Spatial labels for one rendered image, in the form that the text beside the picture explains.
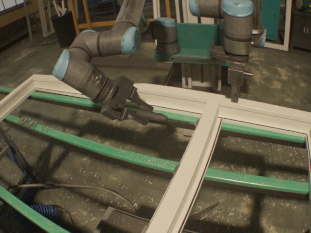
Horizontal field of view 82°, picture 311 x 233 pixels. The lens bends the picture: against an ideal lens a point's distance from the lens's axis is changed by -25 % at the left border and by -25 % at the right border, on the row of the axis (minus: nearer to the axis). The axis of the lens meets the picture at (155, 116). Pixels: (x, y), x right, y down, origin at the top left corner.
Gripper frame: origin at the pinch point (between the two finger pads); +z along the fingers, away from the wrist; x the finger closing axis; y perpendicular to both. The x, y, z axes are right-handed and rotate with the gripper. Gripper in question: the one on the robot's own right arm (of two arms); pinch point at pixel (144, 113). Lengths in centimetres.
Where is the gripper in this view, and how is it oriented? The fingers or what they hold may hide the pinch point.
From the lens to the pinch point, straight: 76.4
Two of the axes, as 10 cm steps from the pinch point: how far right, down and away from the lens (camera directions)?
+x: 3.1, -8.8, 3.7
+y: 5.7, -1.4, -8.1
